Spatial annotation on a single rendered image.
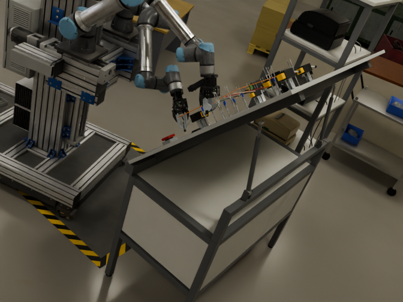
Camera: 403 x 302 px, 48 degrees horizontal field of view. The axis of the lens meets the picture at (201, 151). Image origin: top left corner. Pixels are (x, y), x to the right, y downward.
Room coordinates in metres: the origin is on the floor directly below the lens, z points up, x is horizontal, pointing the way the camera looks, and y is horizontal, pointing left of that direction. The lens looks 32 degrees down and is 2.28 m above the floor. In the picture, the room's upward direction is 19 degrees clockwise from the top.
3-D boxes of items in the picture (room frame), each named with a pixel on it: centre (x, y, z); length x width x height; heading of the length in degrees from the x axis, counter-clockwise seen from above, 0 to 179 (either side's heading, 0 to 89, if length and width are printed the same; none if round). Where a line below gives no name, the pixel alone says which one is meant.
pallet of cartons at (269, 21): (7.17, -0.56, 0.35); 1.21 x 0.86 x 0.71; 172
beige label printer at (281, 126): (3.06, -0.46, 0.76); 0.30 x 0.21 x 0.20; 66
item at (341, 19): (3.07, -0.47, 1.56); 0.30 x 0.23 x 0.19; 64
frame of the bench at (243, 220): (2.26, -0.22, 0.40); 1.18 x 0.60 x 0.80; 152
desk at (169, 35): (5.10, 1.03, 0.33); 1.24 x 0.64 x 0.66; 178
